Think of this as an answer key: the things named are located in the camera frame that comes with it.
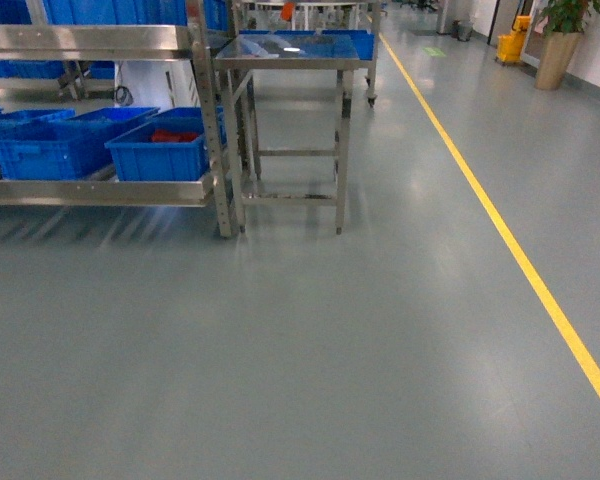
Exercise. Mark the yellow mop bucket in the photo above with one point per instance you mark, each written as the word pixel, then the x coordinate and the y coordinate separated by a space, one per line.
pixel 510 46

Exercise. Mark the tan planter pot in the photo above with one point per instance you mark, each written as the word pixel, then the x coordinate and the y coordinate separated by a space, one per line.
pixel 557 52

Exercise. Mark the blue bin with red parts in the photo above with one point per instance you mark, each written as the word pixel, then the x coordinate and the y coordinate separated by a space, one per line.
pixel 136 158

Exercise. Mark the green potted plant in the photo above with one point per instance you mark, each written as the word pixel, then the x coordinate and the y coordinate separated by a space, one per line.
pixel 567 16

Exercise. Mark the red plastic parts pile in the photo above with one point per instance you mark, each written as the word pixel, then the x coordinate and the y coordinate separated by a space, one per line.
pixel 168 136

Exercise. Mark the small stainless steel table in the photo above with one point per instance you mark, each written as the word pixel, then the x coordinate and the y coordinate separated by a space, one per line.
pixel 288 97

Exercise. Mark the steel flow rack shelf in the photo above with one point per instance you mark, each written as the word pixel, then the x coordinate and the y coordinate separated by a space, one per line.
pixel 134 43

